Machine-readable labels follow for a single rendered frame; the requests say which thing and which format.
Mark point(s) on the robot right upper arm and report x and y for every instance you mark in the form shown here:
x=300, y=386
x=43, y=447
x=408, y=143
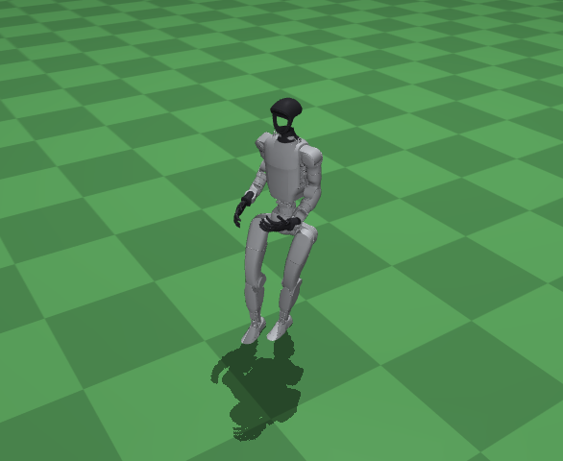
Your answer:
x=260, y=144

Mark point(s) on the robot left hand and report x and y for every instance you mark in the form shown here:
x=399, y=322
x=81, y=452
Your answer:
x=282, y=225

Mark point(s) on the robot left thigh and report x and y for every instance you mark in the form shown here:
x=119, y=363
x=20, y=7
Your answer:
x=302, y=242

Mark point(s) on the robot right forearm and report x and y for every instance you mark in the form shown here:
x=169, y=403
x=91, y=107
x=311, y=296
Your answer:
x=257, y=184

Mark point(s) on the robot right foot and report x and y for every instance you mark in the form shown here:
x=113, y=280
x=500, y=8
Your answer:
x=252, y=334

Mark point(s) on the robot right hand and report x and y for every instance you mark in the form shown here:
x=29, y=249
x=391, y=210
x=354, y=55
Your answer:
x=245, y=201

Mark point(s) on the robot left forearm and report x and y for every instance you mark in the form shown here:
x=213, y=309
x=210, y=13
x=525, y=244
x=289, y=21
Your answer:
x=305, y=207

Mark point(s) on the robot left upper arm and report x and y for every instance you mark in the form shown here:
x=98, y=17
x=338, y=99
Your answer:
x=312, y=159

